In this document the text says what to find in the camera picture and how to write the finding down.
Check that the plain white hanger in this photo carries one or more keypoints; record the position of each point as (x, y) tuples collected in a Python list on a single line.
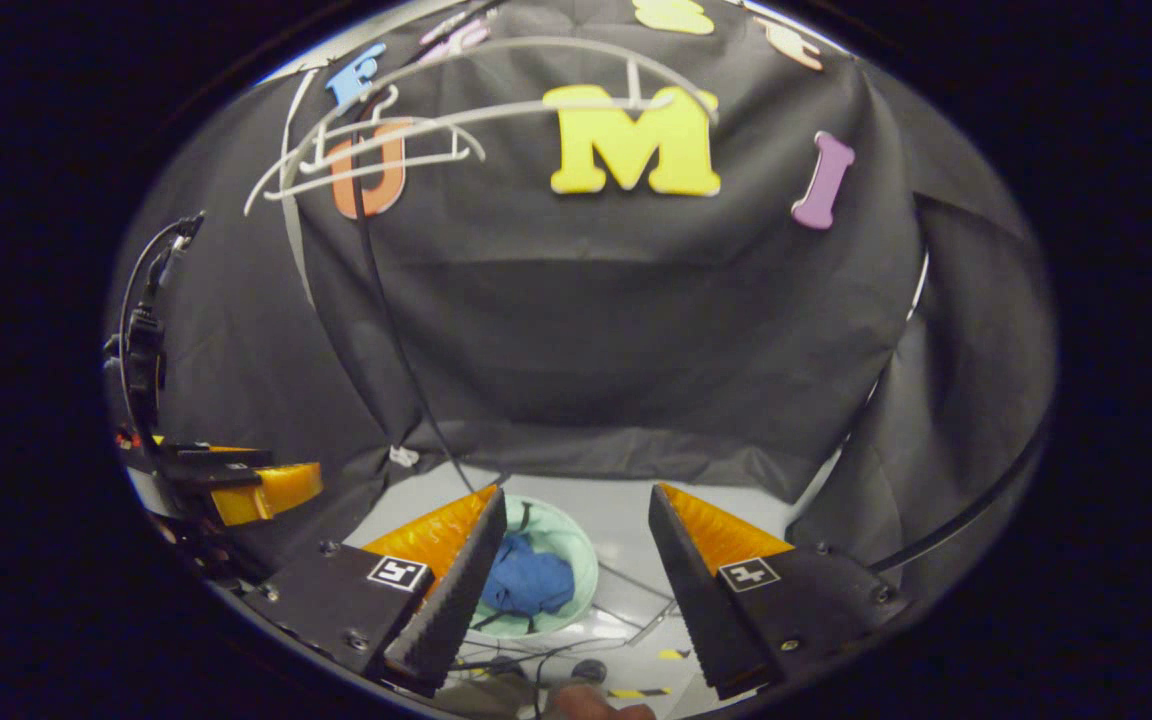
[(406, 122)]

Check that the black backdrop cloth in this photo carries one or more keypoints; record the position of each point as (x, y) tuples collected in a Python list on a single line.
[(636, 330)]

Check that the green laundry hamper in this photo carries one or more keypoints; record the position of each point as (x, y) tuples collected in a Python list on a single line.
[(581, 560)]

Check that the small white clip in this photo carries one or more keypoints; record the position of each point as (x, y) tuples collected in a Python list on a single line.
[(403, 456)]

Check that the blue shirt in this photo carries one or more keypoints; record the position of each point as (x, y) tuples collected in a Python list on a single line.
[(531, 580)]

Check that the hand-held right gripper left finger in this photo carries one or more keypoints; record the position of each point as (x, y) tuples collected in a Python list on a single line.
[(456, 600)]

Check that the yellow black floor tape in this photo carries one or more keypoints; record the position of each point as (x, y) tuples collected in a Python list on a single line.
[(674, 654), (639, 692)]

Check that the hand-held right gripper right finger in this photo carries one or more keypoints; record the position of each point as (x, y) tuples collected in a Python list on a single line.
[(691, 600)]

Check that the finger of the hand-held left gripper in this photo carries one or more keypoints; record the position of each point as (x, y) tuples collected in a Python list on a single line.
[(216, 456), (276, 490)]

